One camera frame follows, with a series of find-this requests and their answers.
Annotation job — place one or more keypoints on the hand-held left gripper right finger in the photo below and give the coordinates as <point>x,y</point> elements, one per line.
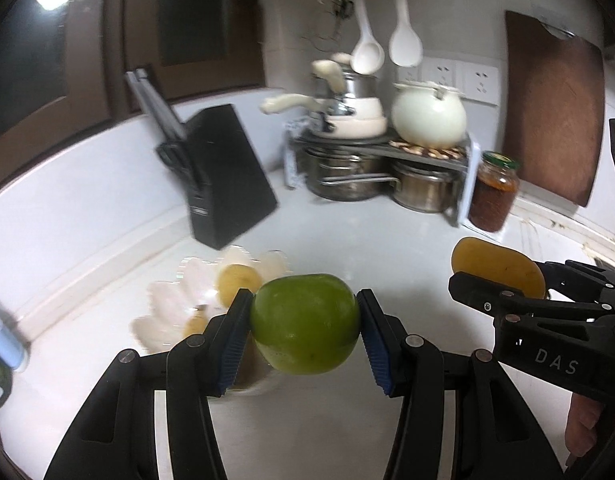
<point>380,355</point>

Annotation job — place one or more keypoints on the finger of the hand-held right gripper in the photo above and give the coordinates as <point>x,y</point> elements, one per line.
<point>582,275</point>
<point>480,297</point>

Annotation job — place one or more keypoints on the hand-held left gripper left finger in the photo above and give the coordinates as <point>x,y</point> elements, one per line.
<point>235,355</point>

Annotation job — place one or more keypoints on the yellow-orange mango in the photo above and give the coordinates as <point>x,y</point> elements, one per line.
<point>492,265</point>

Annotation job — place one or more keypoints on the yellow pear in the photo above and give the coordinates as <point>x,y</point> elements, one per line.
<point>235,282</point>

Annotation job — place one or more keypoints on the green apple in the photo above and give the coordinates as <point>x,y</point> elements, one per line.
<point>305,322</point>

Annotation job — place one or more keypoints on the white flower-shaped bowl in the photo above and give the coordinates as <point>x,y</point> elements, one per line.
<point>162,305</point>

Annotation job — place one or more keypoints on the person's right hand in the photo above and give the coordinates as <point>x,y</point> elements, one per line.
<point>582,422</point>

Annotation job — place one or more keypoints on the glass jar of chili sauce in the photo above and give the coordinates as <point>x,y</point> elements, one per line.
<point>492,200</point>

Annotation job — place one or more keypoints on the grey and white pot rack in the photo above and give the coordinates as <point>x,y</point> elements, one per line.
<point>470,185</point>

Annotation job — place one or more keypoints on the steel stockpot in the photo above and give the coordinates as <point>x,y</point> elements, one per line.
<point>427,190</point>

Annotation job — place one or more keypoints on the woven trivet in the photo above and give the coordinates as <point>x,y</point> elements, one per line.
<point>422,150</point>

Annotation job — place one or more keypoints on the brown wooden cutting board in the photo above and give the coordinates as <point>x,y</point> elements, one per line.
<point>552,110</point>

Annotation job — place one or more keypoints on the black knife block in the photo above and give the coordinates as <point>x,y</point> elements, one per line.
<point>227,175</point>

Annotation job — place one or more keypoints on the white ceramic pot with lid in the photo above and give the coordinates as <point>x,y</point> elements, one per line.
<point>427,115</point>

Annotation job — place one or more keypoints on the black scissors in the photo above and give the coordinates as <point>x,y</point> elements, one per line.
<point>175,157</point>

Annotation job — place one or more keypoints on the cream shallow pan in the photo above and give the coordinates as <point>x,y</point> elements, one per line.
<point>357,127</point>

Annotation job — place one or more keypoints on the blue and white bottle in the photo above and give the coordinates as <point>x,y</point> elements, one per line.
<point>4,340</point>

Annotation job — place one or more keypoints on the cream saucepan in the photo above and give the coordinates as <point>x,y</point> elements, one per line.
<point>287,104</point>

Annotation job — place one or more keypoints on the white rice spoon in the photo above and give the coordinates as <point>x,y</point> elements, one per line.
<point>405,47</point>

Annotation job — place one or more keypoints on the white ladle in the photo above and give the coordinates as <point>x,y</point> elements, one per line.
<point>367,57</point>

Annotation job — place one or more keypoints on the white wall socket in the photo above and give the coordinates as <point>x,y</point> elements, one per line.
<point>480,85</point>
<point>440,72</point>

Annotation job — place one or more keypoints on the brown window frame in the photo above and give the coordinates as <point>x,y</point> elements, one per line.
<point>87,35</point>

